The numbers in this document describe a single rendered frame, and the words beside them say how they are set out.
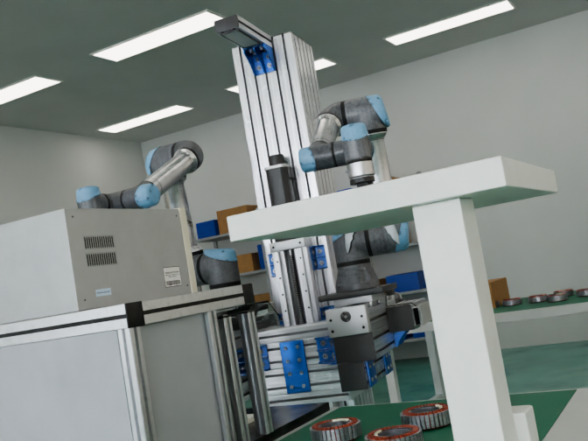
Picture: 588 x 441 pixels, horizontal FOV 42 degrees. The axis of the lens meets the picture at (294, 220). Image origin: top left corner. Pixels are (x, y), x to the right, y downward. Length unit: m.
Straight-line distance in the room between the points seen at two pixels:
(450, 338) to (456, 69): 7.82
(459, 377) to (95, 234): 0.89
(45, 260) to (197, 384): 0.39
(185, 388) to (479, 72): 7.33
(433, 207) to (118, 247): 0.87
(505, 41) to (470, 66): 0.44
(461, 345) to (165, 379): 0.73
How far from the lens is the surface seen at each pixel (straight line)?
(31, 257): 1.60
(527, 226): 8.36
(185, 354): 1.56
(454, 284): 0.91
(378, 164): 2.56
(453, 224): 0.90
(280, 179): 2.76
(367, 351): 2.47
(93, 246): 1.57
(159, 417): 1.48
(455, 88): 8.64
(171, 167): 2.62
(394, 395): 4.49
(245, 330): 1.78
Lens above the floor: 1.11
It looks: 4 degrees up
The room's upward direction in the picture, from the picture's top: 10 degrees counter-clockwise
